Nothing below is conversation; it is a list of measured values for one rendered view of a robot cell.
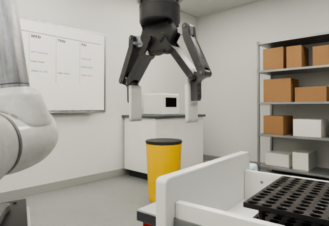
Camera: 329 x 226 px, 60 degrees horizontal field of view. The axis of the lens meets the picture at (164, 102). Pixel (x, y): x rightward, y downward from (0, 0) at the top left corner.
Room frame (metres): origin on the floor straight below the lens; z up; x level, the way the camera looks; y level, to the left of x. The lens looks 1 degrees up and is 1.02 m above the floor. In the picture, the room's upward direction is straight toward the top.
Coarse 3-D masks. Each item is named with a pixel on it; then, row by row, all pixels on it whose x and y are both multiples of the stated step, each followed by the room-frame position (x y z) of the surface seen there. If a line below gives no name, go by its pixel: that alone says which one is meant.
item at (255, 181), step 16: (256, 176) 0.56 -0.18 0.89; (272, 176) 0.54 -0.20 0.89; (256, 192) 0.56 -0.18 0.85; (176, 208) 0.38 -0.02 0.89; (192, 208) 0.37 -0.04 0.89; (208, 208) 0.36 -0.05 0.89; (240, 208) 0.52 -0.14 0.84; (176, 224) 0.38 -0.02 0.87; (192, 224) 0.36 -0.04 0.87; (208, 224) 0.35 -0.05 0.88; (224, 224) 0.34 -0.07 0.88; (240, 224) 0.33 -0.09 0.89; (256, 224) 0.32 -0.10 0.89; (272, 224) 0.31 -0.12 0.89
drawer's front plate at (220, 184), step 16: (224, 160) 0.50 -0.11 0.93; (240, 160) 0.56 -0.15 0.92; (160, 176) 0.38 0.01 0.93; (176, 176) 0.39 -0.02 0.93; (192, 176) 0.42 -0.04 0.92; (208, 176) 0.46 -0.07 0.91; (224, 176) 0.50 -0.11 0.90; (240, 176) 0.56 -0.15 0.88; (160, 192) 0.37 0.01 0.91; (176, 192) 0.39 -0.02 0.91; (192, 192) 0.42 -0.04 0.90; (208, 192) 0.46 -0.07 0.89; (224, 192) 0.50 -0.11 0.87; (240, 192) 0.56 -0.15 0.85; (160, 208) 0.37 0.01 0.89; (224, 208) 0.50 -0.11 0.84; (160, 224) 0.37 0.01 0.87
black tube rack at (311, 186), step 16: (288, 192) 0.41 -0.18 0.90; (304, 192) 0.41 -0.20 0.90; (320, 192) 0.41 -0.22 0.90; (272, 208) 0.34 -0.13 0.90; (288, 208) 0.34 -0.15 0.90; (304, 208) 0.35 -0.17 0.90; (320, 208) 0.35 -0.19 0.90; (288, 224) 0.37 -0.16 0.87; (304, 224) 0.37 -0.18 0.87; (320, 224) 0.37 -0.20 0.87
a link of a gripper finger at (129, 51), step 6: (132, 36) 0.55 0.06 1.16; (132, 42) 0.55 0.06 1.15; (132, 48) 0.55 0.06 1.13; (138, 48) 0.56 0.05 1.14; (126, 54) 0.56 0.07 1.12; (132, 54) 0.56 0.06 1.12; (138, 54) 0.57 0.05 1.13; (126, 60) 0.56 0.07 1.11; (132, 60) 0.56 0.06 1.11; (126, 66) 0.56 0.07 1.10; (132, 66) 0.57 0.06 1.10; (126, 72) 0.56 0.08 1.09; (120, 78) 0.57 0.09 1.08
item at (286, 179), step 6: (276, 180) 0.47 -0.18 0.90; (282, 180) 0.47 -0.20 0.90; (288, 180) 0.47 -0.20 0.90; (270, 186) 0.44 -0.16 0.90; (276, 186) 0.44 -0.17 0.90; (258, 192) 0.41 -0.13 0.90; (264, 192) 0.42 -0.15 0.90; (270, 192) 0.41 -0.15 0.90; (252, 198) 0.38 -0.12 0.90; (258, 198) 0.38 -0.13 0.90; (264, 198) 0.38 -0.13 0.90; (246, 204) 0.36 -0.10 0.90; (252, 204) 0.36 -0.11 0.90
